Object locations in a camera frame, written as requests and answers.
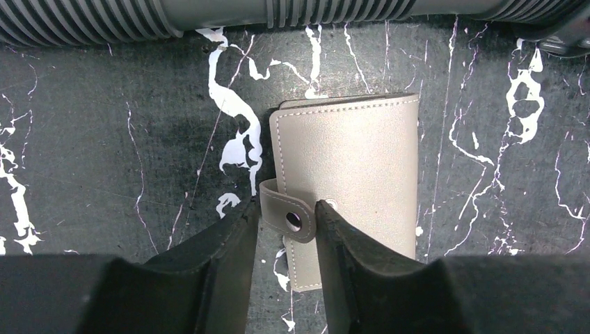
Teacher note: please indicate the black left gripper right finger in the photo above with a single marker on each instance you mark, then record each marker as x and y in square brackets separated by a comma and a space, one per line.
[369, 288]

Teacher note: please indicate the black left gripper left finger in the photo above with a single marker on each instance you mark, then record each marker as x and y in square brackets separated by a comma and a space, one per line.
[201, 285]

